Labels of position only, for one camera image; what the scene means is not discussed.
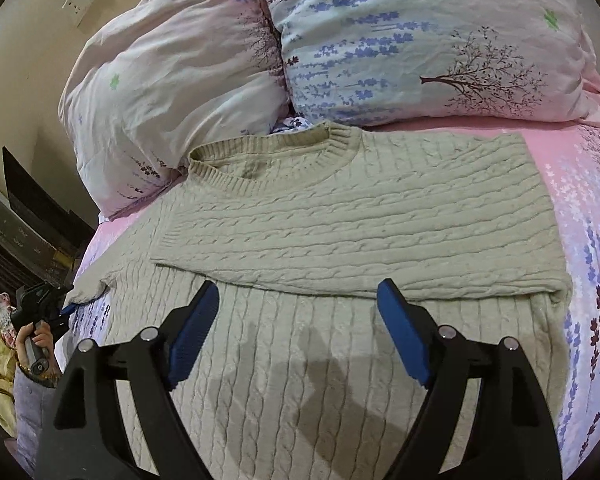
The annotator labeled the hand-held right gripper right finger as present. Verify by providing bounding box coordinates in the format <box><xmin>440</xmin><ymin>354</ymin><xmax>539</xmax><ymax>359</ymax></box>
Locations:
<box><xmin>376</xmin><ymin>279</ymin><xmax>564</xmax><ymax>480</ymax></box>

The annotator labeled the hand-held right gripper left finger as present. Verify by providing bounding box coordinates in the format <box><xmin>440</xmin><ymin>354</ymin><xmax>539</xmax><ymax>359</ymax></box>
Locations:
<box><xmin>36</xmin><ymin>280</ymin><xmax>220</xmax><ymax>480</ymax></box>

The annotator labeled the beige cable-knit sweater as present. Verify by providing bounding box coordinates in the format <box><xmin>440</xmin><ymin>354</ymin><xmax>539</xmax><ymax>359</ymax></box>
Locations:
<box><xmin>69</xmin><ymin>122</ymin><xmax>572</xmax><ymax>480</ymax></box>

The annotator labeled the person's left forearm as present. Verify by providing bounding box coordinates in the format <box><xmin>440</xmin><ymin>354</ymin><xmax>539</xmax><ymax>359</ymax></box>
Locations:
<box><xmin>11</xmin><ymin>362</ymin><xmax>63</xmax><ymax>466</ymax></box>

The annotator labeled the person's left hand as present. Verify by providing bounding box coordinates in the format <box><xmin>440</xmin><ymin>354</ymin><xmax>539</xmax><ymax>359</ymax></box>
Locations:
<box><xmin>14</xmin><ymin>322</ymin><xmax>54</xmax><ymax>367</ymax></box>

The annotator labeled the dark wooden headboard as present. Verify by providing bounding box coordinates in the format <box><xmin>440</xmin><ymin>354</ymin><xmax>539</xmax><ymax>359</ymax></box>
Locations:
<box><xmin>0</xmin><ymin>146</ymin><xmax>97</xmax><ymax>288</ymax></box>

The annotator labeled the white wall socket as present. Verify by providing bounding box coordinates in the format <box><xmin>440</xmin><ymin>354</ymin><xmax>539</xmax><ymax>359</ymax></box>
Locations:
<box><xmin>62</xmin><ymin>0</ymin><xmax>97</xmax><ymax>27</ymax></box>

